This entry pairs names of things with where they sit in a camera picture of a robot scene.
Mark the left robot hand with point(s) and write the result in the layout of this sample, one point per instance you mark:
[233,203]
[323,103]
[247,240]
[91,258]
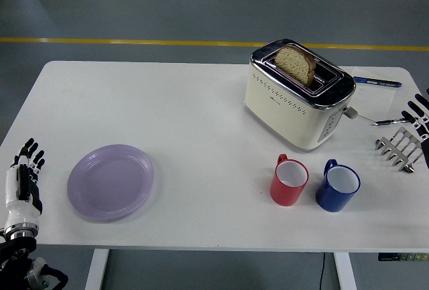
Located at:
[15,199]

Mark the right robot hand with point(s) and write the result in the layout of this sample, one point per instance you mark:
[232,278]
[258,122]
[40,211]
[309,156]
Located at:
[423,109]

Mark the purple plastic plate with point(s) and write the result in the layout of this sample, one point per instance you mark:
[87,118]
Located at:
[110,183]

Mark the brown bread slice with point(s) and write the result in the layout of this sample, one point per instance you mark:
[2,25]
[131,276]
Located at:
[293,64]

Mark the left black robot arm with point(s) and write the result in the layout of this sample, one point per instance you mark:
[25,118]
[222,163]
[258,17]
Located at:
[16,250]

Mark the black ballpoint pen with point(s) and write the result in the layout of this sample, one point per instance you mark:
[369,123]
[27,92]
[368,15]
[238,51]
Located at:
[390,122]

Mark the metal toast rack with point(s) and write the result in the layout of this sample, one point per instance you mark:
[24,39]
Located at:
[403,149]

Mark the blue marker pen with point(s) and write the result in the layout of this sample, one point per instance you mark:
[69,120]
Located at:
[377,82]

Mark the white table leg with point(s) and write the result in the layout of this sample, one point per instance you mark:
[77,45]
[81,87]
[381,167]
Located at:
[97,270]
[345,270]

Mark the blue enamel mug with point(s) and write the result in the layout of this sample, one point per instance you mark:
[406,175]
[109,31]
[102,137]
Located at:
[330,201]

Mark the cream and chrome toaster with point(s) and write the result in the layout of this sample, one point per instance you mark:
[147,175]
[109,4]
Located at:
[281,116]

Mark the black table control panel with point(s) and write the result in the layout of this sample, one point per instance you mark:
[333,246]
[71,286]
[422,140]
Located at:
[402,256]

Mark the red enamel mug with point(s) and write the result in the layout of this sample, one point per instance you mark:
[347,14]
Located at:
[285,194]

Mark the yellow floor tape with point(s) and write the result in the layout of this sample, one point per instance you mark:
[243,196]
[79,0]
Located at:
[134,41]

